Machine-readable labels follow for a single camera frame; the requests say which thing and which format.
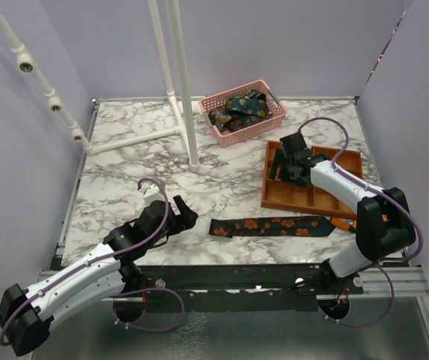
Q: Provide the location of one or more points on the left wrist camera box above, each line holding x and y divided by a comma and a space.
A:
151, 193

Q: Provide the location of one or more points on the orange handle screwdriver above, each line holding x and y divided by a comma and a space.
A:
343, 225

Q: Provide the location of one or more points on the black orange floral tie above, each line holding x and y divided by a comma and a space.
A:
299, 226

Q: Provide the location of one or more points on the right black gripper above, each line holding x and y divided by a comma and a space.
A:
280, 159

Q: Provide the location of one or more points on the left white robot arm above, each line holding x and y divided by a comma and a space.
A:
28, 314

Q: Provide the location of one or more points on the dark orange patterned tie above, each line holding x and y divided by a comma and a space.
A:
227, 123

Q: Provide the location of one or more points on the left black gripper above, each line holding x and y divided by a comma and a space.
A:
185, 220

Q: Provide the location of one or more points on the blue yellow floral tie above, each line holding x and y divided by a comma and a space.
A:
251, 103

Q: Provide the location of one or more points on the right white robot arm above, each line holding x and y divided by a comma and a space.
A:
382, 216

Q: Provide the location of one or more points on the black metal base rail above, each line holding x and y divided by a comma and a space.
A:
232, 288

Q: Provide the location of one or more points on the pink perforated plastic basket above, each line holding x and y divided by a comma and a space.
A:
276, 109

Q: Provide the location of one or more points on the brown compartment tray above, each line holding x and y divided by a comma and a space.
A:
307, 200

